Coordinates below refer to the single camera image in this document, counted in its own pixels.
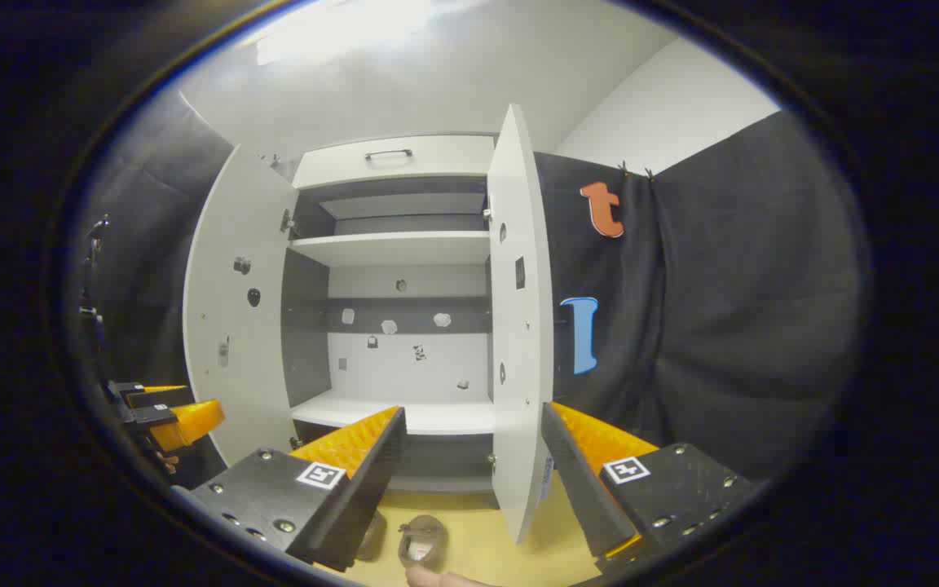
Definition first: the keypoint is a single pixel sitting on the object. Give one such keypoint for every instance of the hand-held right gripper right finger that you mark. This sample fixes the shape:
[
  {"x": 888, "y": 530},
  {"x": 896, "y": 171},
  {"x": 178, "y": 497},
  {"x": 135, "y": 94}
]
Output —
[{"x": 579, "y": 481}]

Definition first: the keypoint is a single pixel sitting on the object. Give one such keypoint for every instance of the blue grey book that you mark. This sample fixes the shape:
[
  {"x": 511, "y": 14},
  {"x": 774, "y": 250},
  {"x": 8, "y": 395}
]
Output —
[{"x": 548, "y": 481}]

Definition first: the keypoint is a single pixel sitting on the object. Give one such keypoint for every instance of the white cabinet drawer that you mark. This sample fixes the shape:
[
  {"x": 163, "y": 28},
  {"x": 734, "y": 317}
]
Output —
[{"x": 437, "y": 159}]

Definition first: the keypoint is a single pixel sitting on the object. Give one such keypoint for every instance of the dark metal stand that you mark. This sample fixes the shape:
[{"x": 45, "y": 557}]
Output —
[{"x": 97, "y": 244}]

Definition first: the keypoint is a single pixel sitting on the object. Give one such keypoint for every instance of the white shoe cabinet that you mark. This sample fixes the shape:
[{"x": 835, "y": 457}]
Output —
[{"x": 404, "y": 367}]

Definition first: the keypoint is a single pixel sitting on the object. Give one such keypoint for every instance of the white cabinet door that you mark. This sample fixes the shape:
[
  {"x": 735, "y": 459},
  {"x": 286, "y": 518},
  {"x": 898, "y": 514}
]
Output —
[
  {"x": 518, "y": 408},
  {"x": 217, "y": 391}
]

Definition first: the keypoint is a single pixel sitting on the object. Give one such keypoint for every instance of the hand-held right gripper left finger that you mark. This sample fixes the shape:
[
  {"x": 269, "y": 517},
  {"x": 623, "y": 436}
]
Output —
[{"x": 372, "y": 481}]

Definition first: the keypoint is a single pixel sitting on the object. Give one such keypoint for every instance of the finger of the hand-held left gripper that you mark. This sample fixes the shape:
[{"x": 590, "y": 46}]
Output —
[
  {"x": 188, "y": 424},
  {"x": 152, "y": 395}
]

